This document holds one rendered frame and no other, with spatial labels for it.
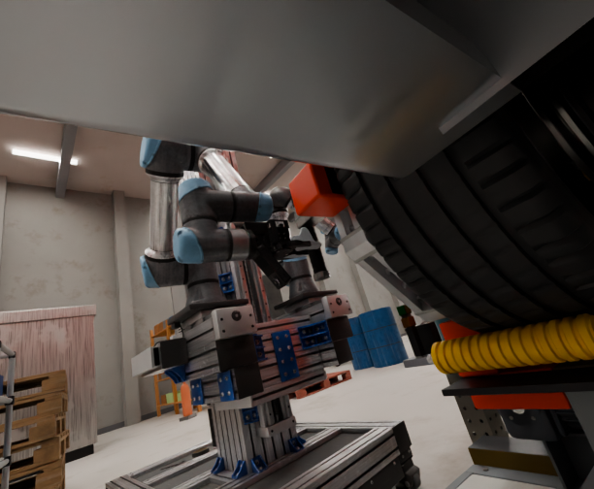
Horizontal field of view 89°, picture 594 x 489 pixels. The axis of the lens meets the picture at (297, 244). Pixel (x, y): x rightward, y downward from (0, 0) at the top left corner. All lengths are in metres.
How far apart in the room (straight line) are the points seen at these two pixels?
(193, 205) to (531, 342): 0.64
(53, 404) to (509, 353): 3.06
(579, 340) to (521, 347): 0.07
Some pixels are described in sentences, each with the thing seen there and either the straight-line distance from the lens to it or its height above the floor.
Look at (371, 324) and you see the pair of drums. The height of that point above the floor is 0.72.
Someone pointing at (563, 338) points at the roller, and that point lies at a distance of 0.56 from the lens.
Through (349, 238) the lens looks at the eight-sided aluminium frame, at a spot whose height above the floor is 0.76.
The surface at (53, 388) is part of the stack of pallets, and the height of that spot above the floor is 0.81.
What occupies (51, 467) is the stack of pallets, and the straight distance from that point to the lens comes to 3.23.
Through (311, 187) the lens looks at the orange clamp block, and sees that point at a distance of 0.52.
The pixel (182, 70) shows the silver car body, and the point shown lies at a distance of 0.19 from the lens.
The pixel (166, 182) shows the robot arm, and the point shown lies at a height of 1.18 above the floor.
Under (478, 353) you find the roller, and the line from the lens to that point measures 0.61.
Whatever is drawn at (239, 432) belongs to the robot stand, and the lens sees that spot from 1.38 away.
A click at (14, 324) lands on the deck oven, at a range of 6.00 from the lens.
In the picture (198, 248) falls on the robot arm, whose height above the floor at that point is 0.83.
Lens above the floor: 0.59
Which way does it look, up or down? 19 degrees up
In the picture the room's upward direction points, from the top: 15 degrees counter-clockwise
